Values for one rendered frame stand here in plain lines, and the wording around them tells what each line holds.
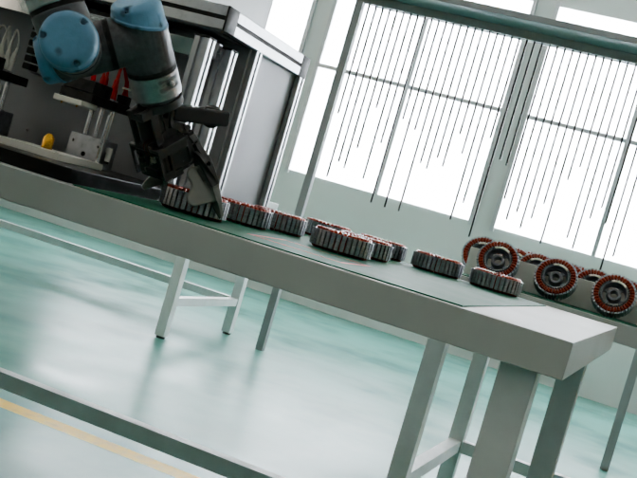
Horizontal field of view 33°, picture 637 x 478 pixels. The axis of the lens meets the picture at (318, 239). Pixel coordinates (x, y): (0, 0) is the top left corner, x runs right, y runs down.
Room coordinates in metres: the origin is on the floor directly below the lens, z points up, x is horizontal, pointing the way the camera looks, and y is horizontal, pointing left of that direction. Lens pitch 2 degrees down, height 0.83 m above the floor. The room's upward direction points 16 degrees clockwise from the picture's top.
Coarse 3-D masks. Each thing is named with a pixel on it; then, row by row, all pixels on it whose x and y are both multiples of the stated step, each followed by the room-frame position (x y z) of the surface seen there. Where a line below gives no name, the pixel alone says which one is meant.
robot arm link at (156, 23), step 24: (120, 0) 1.57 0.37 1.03; (144, 0) 1.55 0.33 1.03; (120, 24) 1.55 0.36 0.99; (144, 24) 1.55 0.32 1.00; (168, 24) 1.59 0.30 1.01; (120, 48) 1.55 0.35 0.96; (144, 48) 1.56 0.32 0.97; (168, 48) 1.59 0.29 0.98; (144, 72) 1.58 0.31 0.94; (168, 72) 1.59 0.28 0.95
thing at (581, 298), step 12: (468, 264) 2.93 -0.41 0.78; (528, 264) 2.88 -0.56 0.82; (516, 276) 2.89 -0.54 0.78; (528, 276) 2.88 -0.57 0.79; (564, 276) 2.85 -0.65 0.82; (528, 288) 2.88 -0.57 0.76; (576, 288) 2.84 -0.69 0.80; (588, 288) 2.83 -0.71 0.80; (564, 300) 2.85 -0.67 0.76; (576, 300) 2.84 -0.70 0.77; (588, 300) 2.83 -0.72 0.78; (624, 300) 2.80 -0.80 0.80; (636, 300) 2.79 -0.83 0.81; (636, 312) 2.79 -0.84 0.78; (636, 324) 2.79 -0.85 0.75
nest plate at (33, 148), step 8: (0, 136) 1.84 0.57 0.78; (8, 144) 1.84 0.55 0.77; (16, 144) 1.83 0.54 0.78; (24, 144) 1.83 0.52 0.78; (32, 144) 1.89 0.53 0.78; (32, 152) 1.82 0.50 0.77; (40, 152) 1.82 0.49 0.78; (48, 152) 1.81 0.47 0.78; (56, 152) 1.85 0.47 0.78; (64, 160) 1.83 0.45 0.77; (72, 160) 1.85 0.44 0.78; (80, 160) 1.87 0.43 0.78; (88, 160) 1.90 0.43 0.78; (96, 168) 1.93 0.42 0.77
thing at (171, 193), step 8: (168, 184) 1.73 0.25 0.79; (168, 192) 1.71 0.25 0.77; (176, 192) 1.70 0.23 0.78; (184, 192) 1.70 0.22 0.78; (160, 200) 1.72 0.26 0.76; (168, 200) 1.70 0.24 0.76; (176, 200) 1.69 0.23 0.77; (184, 200) 1.69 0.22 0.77; (224, 200) 1.73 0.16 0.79; (176, 208) 1.70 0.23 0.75; (184, 208) 1.69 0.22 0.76; (192, 208) 1.69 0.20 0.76; (200, 208) 1.69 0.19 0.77; (208, 208) 1.70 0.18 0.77; (224, 208) 1.72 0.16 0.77; (200, 216) 1.71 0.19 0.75; (208, 216) 1.70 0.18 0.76; (216, 216) 1.71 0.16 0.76; (224, 216) 1.73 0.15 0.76
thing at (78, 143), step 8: (72, 136) 2.02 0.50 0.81; (80, 136) 2.02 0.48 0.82; (88, 136) 2.01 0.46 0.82; (72, 144) 2.02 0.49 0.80; (80, 144) 2.02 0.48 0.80; (88, 144) 2.01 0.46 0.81; (96, 144) 2.01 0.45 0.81; (104, 144) 2.00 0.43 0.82; (112, 144) 2.03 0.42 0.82; (72, 152) 2.02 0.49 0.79; (80, 152) 2.02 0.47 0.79; (88, 152) 2.01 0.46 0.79; (96, 152) 2.01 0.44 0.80; (104, 152) 2.01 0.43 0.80; (112, 160) 2.04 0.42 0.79; (104, 168) 2.03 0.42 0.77
